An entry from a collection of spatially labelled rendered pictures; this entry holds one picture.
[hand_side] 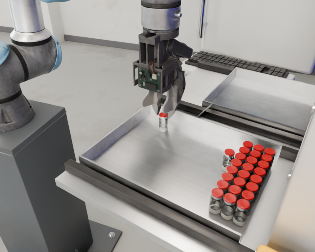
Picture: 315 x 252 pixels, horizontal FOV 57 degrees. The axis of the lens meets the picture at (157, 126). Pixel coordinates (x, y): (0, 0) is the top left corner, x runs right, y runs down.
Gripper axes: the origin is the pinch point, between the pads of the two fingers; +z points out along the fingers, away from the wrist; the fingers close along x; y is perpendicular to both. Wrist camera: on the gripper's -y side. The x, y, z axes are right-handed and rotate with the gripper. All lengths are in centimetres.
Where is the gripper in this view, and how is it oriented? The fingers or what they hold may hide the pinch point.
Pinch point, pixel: (165, 110)
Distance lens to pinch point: 69.7
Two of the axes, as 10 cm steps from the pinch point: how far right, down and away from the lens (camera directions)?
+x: 8.4, 3.1, -4.4
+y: -5.3, 4.8, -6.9
